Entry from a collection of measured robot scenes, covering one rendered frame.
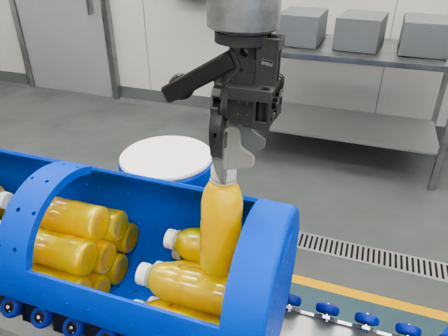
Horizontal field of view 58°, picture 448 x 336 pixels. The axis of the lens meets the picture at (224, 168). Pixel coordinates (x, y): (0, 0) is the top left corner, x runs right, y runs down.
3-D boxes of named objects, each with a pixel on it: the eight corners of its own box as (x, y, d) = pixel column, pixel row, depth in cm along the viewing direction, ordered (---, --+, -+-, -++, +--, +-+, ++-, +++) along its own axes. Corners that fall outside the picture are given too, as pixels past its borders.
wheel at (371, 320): (379, 327, 76) (381, 315, 77) (355, 320, 77) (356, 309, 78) (377, 327, 80) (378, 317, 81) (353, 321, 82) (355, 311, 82)
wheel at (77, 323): (76, 311, 77) (82, 309, 79) (57, 321, 78) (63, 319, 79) (84, 335, 76) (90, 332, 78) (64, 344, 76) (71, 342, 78)
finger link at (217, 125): (217, 161, 54) (222, 95, 51) (207, 159, 55) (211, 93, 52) (229, 152, 58) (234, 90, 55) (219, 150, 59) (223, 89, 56)
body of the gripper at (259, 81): (267, 137, 52) (275, 41, 46) (205, 127, 55) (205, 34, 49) (281, 116, 58) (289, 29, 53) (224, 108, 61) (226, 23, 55)
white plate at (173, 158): (104, 150, 125) (104, 154, 125) (146, 190, 105) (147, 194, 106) (181, 128, 139) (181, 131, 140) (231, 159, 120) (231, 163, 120)
